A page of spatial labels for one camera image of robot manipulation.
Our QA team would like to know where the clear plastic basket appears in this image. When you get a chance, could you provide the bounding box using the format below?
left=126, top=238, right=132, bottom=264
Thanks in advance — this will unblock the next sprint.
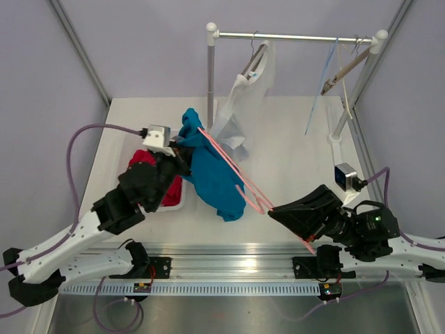
left=118, top=136, right=184, bottom=212

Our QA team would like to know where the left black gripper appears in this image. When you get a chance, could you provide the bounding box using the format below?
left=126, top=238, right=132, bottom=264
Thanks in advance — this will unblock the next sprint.
left=147, top=141, right=194, bottom=211

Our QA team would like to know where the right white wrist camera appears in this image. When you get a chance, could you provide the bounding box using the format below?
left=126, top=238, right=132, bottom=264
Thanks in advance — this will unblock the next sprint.
left=332, top=163, right=368, bottom=205

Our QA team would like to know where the red t shirt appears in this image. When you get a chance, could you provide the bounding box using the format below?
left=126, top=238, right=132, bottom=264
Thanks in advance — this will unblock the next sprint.
left=128, top=149, right=184, bottom=208

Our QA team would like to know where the aluminium rail frame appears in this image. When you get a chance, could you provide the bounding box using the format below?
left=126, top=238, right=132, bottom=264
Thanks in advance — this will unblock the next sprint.
left=59, top=244, right=422, bottom=284

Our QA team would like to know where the white t shirt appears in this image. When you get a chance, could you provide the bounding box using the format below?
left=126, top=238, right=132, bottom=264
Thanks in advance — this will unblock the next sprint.
left=209, top=40, right=276, bottom=161

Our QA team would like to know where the light blue wire hanger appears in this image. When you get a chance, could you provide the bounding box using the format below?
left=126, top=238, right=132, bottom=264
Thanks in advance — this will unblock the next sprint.
left=305, top=37, right=339, bottom=135

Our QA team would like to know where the white slotted cable duct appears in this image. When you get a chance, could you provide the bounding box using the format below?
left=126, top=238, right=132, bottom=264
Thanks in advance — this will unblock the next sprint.
left=61, top=282, right=321, bottom=296

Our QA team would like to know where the grey hanger with white shirt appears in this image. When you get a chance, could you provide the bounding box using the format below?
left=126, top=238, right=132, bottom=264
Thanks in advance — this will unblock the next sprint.
left=241, top=31, right=268, bottom=79

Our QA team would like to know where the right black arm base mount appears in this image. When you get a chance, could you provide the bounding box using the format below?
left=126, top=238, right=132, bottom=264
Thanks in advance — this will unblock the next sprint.
left=292, top=245, right=357, bottom=283

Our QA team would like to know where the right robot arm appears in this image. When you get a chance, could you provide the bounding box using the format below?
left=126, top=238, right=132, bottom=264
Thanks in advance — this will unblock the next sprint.
left=268, top=184, right=444, bottom=283

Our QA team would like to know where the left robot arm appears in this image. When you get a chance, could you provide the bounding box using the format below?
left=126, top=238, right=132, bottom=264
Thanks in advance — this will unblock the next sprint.
left=3, top=143, right=194, bottom=307

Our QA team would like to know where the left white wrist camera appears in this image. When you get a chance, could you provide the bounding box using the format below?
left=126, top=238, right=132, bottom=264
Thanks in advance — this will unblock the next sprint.
left=139, top=125, right=176, bottom=157

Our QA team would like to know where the white metal clothes rack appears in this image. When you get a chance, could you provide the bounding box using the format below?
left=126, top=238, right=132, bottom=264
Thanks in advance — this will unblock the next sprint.
left=206, top=22, right=389, bottom=164

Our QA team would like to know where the blue t shirt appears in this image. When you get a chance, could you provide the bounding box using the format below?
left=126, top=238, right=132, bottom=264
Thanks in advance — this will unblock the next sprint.
left=177, top=108, right=246, bottom=221

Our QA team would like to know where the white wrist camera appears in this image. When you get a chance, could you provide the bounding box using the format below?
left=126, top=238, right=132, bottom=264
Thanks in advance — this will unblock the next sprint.
left=332, top=163, right=368, bottom=205
left=139, top=125, right=176, bottom=157

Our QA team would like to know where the wooden hanger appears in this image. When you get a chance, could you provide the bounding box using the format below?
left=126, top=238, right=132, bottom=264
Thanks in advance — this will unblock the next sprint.
left=321, top=47, right=371, bottom=96

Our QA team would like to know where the pink wire hanger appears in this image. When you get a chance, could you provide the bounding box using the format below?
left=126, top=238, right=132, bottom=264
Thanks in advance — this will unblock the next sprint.
left=197, top=127, right=316, bottom=255

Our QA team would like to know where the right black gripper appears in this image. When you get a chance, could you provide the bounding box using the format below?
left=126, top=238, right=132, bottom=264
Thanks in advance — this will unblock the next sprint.
left=268, top=184, right=362, bottom=246

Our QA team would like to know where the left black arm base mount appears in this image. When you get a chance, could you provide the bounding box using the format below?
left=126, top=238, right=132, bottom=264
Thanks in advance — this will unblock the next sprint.
left=109, top=239, right=172, bottom=279

